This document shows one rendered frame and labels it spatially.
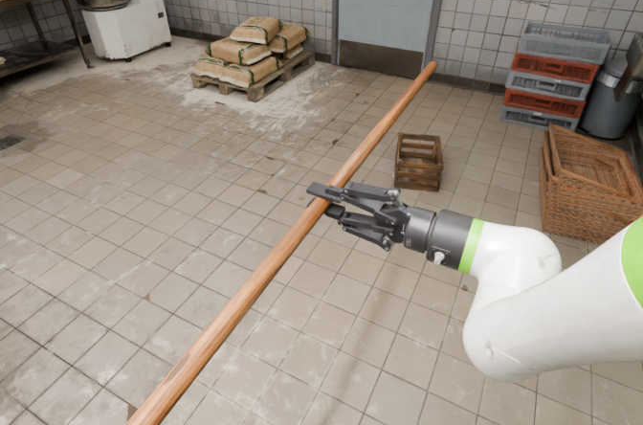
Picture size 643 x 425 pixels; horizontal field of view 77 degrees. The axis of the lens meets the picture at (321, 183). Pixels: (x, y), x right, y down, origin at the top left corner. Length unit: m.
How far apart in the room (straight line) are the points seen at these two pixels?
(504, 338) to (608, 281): 0.20
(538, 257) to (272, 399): 1.40
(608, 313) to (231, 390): 1.65
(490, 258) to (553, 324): 0.21
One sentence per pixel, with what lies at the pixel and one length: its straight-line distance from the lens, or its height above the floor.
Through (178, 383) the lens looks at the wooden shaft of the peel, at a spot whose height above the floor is 1.20.
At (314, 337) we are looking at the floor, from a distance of 1.99.
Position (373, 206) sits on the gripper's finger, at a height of 1.22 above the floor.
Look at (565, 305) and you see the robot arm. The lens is 0.46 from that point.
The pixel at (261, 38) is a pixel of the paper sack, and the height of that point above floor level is 0.51.
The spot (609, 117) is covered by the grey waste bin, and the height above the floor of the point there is 0.20.
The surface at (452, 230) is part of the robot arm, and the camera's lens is 0.67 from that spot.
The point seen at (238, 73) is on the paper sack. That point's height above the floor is 0.26.
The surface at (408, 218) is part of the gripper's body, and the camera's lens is 0.70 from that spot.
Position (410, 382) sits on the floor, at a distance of 1.92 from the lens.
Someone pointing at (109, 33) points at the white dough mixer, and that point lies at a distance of 5.35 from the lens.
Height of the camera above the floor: 1.67
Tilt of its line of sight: 36 degrees down
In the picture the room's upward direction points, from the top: straight up
